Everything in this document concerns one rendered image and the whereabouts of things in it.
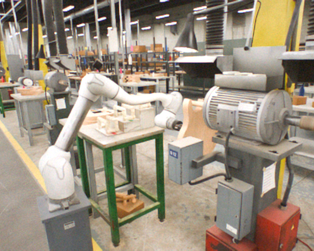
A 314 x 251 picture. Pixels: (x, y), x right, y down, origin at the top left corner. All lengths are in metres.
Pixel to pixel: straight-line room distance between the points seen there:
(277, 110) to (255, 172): 0.31
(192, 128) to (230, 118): 0.38
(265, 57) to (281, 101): 0.25
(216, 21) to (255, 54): 0.29
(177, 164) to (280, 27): 1.42
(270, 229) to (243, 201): 0.19
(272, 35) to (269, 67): 0.93
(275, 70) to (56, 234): 1.46
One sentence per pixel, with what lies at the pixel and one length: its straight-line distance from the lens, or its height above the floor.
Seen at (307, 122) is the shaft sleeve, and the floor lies 1.26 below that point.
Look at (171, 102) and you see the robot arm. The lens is 1.82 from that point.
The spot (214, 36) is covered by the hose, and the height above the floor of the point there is 1.63.
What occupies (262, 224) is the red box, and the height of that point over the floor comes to 0.75.
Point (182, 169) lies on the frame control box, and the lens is 1.23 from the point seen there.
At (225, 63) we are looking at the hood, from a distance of 1.45.
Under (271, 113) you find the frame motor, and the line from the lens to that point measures 1.16.
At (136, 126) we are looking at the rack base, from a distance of 2.12.
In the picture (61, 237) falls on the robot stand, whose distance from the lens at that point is 1.67.
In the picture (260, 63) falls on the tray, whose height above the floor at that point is 1.49.
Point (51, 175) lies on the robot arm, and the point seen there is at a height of 0.91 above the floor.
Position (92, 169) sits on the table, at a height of 0.53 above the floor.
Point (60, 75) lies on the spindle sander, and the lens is 3.62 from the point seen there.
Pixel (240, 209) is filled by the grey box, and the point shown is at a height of 0.83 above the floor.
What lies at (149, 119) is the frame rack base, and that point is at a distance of 2.17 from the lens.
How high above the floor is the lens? 1.54
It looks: 16 degrees down
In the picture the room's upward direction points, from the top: 2 degrees counter-clockwise
